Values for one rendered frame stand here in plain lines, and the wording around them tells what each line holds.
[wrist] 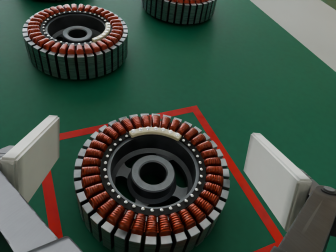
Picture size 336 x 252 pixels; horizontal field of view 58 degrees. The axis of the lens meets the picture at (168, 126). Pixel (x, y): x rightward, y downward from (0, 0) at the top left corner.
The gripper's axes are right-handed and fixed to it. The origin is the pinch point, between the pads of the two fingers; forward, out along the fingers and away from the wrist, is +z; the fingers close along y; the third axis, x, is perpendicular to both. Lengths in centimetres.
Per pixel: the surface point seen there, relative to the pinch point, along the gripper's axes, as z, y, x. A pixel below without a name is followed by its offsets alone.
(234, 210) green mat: 2.1, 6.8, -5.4
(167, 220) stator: -2.1, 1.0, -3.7
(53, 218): 1.0, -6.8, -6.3
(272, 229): 0.9, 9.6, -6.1
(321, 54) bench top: 23.8, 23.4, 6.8
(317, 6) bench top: 37.9, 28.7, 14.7
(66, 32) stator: 17.8, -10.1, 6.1
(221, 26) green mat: 27.9, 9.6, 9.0
